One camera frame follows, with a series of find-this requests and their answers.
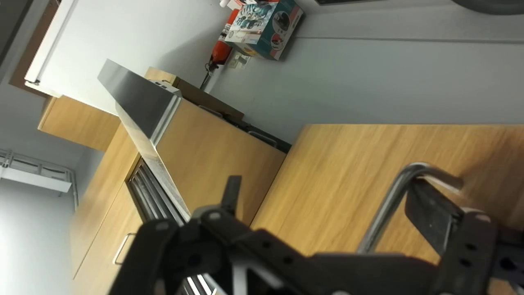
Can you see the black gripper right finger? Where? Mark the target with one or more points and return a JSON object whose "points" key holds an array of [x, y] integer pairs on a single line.
{"points": [[434, 216]]}

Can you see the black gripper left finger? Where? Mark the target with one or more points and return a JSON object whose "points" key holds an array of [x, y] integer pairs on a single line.
{"points": [[231, 194]]}

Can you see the wooden kitchen top cabinet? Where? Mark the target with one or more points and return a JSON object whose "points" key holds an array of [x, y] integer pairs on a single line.
{"points": [[213, 158]]}

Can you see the wooden cabinet panel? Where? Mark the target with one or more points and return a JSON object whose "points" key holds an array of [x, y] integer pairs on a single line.
{"points": [[76, 124]]}

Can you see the stainless steel appliance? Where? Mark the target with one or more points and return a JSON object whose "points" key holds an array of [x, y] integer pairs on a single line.
{"points": [[136, 99]]}

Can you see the orange cup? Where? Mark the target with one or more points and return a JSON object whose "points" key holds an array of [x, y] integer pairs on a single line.
{"points": [[220, 53]]}

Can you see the blue toy food box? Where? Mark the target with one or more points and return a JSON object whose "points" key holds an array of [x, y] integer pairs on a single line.
{"points": [[262, 27]]}

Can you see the dark round object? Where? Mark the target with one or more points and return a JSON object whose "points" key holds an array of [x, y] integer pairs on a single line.
{"points": [[492, 6]]}

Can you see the white wall shelf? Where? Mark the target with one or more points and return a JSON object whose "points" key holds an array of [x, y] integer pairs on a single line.
{"points": [[33, 180]]}

